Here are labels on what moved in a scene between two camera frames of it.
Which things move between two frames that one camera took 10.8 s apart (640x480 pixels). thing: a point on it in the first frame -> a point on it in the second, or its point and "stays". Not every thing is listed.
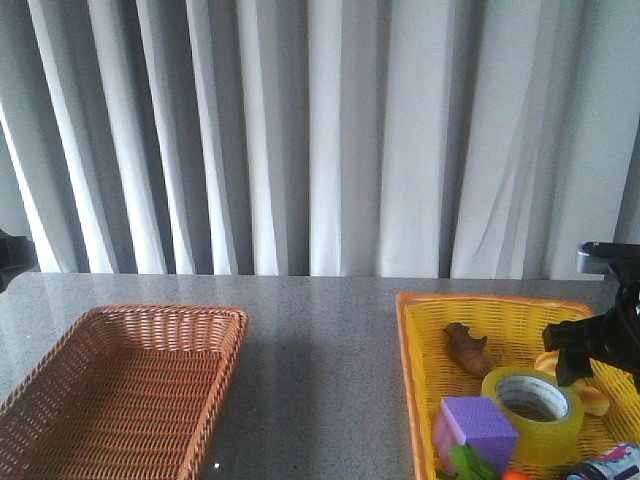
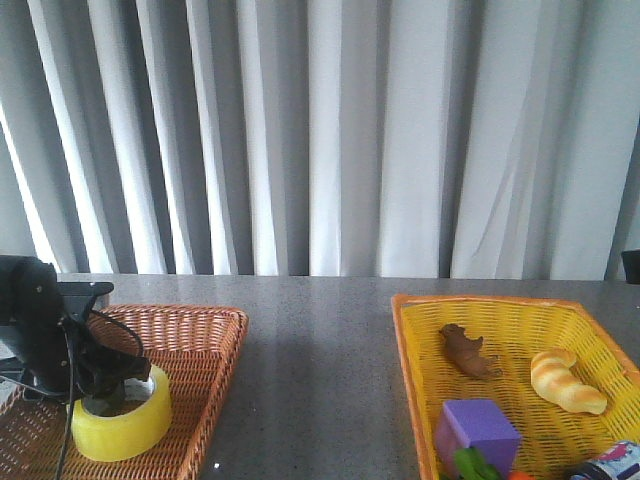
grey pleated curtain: [480, 139] stays
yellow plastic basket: [452, 342] stays
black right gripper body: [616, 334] -> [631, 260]
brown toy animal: [470, 351] stays
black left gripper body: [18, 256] -> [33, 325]
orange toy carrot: [515, 475] stays
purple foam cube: [478, 422] stays
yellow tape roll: [551, 415] -> [125, 435]
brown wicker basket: [127, 392] stays
